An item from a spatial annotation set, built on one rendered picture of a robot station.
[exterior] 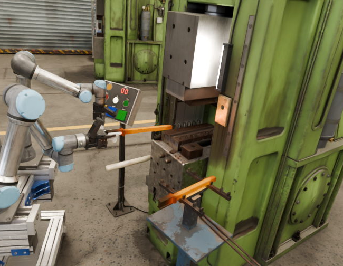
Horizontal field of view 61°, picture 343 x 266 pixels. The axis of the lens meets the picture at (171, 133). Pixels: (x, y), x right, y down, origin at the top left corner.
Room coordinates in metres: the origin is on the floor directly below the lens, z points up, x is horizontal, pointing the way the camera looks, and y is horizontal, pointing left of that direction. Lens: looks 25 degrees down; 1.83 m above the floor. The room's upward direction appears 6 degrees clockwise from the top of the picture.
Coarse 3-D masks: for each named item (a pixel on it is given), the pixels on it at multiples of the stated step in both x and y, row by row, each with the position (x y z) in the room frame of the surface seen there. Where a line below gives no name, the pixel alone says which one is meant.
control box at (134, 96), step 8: (104, 80) 2.25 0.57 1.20; (112, 88) 2.19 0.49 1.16; (120, 88) 2.16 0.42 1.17; (128, 88) 2.13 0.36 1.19; (112, 96) 2.15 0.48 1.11; (120, 96) 2.12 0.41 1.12; (128, 96) 2.10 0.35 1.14; (136, 96) 2.07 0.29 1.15; (112, 104) 2.11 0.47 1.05; (120, 104) 2.08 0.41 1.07; (128, 104) 2.06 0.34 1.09; (136, 104) 2.07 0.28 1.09; (128, 112) 2.02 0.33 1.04; (136, 112) 2.07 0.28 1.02; (120, 120) 2.01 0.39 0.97; (128, 120) 1.99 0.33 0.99
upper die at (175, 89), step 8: (168, 80) 1.85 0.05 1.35; (168, 88) 1.85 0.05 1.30; (176, 88) 1.78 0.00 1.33; (184, 88) 1.72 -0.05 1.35; (192, 88) 1.75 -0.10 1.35; (200, 88) 1.79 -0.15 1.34; (208, 88) 1.83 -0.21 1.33; (176, 96) 1.77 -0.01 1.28; (184, 96) 1.71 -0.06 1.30; (192, 96) 1.75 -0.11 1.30; (200, 96) 1.79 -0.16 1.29; (208, 96) 1.84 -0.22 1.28; (216, 96) 1.88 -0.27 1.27
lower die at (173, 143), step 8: (184, 128) 1.96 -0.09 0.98; (192, 128) 1.96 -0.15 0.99; (200, 128) 1.95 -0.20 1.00; (168, 136) 1.80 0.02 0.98; (176, 136) 1.77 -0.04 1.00; (184, 136) 1.80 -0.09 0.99; (192, 136) 1.82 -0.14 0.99; (200, 136) 1.83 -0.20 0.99; (168, 144) 1.80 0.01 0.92; (176, 144) 1.73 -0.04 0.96; (184, 144) 1.74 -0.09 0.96
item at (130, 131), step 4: (120, 128) 1.50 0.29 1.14; (132, 128) 1.55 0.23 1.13; (136, 128) 1.55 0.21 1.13; (140, 128) 1.56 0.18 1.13; (144, 128) 1.57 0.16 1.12; (148, 128) 1.58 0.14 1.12; (152, 128) 1.60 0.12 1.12; (156, 128) 1.62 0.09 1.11; (160, 128) 1.64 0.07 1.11; (164, 128) 1.65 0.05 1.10; (168, 128) 1.67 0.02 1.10; (108, 132) 1.43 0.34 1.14; (124, 132) 1.48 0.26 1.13; (128, 132) 1.50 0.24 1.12; (132, 132) 1.52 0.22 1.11; (136, 132) 1.53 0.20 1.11
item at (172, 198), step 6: (204, 180) 1.35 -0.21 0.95; (210, 180) 1.35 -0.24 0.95; (192, 186) 1.28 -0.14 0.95; (198, 186) 1.29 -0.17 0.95; (180, 192) 1.22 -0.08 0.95; (186, 192) 1.23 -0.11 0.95; (192, 192) 1.26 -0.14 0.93; (162, 198) 1.14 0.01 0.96; (168, 198) 1.14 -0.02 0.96; (174, 198) 1.16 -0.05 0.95; (162, 204) 1.12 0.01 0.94; (168, 204) 1.15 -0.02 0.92
